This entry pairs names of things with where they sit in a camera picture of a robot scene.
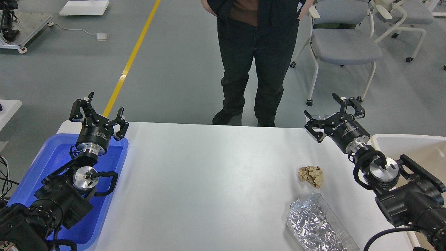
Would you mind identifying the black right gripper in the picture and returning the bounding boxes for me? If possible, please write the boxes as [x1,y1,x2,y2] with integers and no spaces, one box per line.
[304,93,370,154]

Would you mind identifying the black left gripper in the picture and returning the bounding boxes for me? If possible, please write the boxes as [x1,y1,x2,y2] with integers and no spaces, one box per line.
[69,92,129,155]

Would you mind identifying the silver foil bag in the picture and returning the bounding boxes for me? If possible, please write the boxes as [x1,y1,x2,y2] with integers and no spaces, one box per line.
[286,193,360,251]

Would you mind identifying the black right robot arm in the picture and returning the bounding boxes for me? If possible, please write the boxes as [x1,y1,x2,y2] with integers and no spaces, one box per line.
[304,93,446,251]

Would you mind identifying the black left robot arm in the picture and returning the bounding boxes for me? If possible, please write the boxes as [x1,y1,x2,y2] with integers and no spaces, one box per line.
[1,92,129,251]

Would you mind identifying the blue plastic bin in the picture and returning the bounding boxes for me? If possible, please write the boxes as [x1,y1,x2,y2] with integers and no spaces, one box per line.
[8,134,129,251]

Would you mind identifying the crumpled brown paper ball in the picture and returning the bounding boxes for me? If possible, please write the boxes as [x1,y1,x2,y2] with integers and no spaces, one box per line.
[298,166,324,189]

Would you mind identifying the white side table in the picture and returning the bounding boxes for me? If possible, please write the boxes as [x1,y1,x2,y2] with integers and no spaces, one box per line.
[0,99,22,130]

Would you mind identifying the white plastic bin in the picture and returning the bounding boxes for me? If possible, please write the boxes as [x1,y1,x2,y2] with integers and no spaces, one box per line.
[369,134,446,251]

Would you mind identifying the standing person in black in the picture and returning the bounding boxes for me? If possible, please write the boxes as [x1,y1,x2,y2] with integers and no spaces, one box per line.
[201,0,314,127]

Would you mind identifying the white flat board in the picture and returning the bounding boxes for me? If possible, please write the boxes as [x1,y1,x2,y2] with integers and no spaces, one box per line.
[59,0,109,16]

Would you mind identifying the wheeled metal cart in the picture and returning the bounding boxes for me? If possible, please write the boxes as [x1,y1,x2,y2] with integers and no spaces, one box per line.
[0,0,54,54]

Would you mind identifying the grey chair white frame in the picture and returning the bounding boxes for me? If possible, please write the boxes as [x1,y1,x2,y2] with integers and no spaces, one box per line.
[290,0,383,106]

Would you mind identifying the white power adapter cable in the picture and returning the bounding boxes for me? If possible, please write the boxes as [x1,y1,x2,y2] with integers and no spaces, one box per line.
[49,22,110,41]

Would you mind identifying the black cables at left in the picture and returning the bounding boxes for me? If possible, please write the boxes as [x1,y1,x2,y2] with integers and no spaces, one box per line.
[0,155,18,201]

